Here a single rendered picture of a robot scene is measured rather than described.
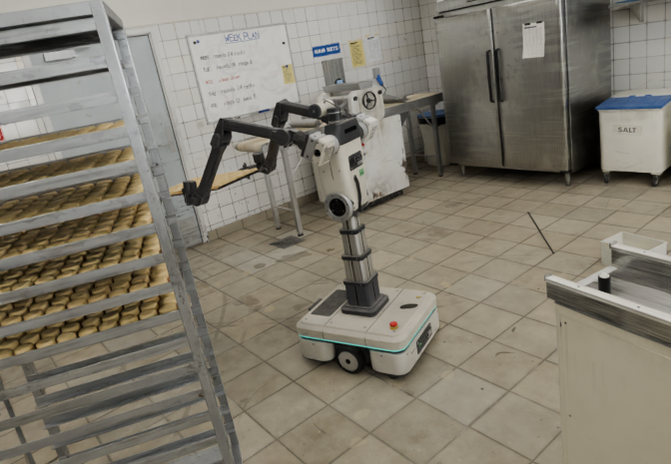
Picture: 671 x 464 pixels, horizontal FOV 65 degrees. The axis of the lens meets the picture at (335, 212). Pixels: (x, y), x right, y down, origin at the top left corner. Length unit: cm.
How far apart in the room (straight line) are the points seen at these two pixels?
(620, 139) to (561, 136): 49
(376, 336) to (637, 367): 142
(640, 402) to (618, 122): 394
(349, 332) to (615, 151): 340
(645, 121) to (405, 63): 305
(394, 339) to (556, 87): 323
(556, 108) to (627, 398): 389
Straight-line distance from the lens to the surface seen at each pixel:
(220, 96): 541
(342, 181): 253
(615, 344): 154
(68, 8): 147
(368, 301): 280
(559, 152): 530
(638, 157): 532
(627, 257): 180
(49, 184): 153
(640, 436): 165
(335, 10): 633
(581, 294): 154
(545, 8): 518
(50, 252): 158
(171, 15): 532
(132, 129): 145
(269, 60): 571
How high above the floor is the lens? 161
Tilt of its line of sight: 17 degrees down
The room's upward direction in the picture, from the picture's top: 10 degrees counter-clockwise
